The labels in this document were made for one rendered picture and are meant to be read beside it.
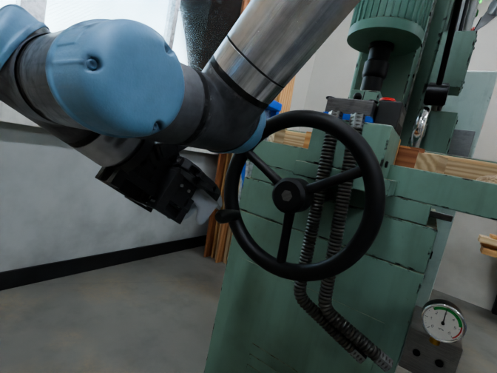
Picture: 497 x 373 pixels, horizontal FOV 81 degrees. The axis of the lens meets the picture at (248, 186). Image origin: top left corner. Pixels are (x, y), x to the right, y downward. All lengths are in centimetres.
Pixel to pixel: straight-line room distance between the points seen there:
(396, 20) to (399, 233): 47
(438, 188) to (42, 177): 157
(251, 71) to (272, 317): 62
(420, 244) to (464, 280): 251
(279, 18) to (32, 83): 19
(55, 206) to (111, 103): 156
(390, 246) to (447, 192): 14
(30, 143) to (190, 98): 142
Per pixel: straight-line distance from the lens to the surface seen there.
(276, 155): 72
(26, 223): 173
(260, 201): 74
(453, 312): 61
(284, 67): 28
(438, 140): 96
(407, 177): 64
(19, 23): 31
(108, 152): 35
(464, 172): 79
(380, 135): 55
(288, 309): 76
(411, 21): 83
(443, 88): 95
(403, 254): 65
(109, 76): 20
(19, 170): 165
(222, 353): 92
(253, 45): 28
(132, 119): 20
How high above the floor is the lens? 87
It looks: 7 degrees down
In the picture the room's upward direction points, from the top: 12 degrees clockwise
